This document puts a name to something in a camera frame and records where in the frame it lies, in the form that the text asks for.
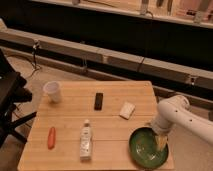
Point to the black rectangular block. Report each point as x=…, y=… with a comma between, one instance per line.
x=98, y=101

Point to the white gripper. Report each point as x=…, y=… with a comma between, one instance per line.
x=161, y=141

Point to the white plastic cup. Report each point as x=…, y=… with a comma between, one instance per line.
x=52, y=89

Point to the white sponge block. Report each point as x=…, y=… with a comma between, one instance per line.
x=127, y=110

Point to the white plastic bottle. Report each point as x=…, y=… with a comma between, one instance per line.
x=86, y=141

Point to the wooden table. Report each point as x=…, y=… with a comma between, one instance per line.
x=110, y=132

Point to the green ceramic bowl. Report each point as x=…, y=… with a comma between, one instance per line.
x=143, y=149

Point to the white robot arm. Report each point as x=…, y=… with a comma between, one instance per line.
x=175, y=110

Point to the orange carrot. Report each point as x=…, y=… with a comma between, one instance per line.
x=51, y=138

